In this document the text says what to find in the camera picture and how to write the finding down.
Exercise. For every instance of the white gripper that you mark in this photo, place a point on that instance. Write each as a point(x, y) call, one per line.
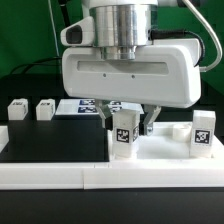
point(164, 73)

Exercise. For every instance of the white square table top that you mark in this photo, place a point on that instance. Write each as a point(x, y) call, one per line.
point(169, 141)

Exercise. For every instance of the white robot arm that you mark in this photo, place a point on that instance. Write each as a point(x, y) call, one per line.
point(117, 53)

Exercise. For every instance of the white U-shaped obstacle fence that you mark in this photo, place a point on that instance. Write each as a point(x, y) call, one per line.
point(113, 174)

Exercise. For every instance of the white marker base plate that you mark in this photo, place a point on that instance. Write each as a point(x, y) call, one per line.
point(87, 107)

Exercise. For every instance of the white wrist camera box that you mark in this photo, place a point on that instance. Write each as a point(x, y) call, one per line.
point(81, 33)

